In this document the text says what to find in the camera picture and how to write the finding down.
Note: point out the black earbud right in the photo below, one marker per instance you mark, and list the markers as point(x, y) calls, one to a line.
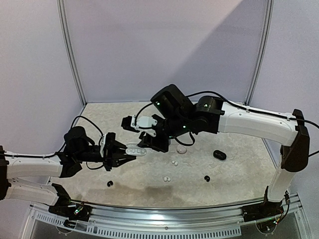
point(207, 178)

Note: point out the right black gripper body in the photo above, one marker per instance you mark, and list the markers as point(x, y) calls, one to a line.
point(158, 134)

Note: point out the aluminium corner post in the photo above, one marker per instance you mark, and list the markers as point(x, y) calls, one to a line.
point(69, 51)
point(261, 51)

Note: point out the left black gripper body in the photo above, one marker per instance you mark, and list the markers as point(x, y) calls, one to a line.
point(106, 161)

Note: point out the left aluminium corner post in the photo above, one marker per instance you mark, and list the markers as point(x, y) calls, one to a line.
point(69, 51)

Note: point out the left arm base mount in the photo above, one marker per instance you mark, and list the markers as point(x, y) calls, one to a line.
point(72, 211)

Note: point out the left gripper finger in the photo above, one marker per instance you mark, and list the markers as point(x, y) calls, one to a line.
point(119, 147)
point(120, 162)

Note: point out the white oblong charging case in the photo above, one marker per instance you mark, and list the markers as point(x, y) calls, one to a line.
point(134, 150)

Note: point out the black earbud charging case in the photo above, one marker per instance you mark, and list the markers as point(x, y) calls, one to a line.
point(219, 155)

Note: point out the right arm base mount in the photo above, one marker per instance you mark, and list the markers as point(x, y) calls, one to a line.
point(261, 210)

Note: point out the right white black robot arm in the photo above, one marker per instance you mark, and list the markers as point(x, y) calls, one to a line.
point(215, 114)

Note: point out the white earbud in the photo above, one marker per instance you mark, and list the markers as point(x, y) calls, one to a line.
point(166, 179)
point(175, 163)

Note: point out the aluminium front rail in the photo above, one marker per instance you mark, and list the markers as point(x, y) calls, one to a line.
point(212, 222)

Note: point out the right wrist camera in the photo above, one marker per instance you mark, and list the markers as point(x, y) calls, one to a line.
point(143, 124)

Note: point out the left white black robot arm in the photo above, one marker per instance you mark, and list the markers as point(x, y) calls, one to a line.
point(78, 148)

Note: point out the right aluminium corner post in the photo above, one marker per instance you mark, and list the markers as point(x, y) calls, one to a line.
point(261, 51)

